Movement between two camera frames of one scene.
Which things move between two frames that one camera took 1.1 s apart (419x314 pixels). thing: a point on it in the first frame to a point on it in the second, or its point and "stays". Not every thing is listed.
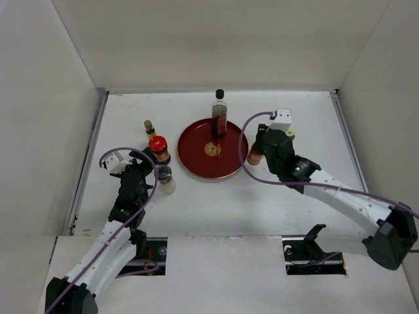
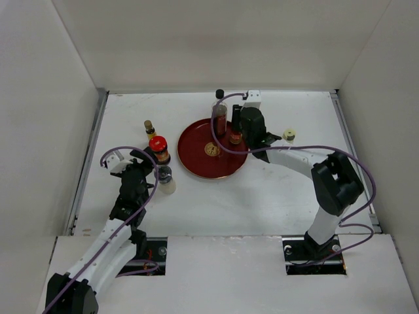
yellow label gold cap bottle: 150,130 stays
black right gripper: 260,140 to 236,116
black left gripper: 135,165 stays
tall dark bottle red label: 219,114 stays
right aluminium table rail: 350,139 stays
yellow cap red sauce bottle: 255,157 to 236,137
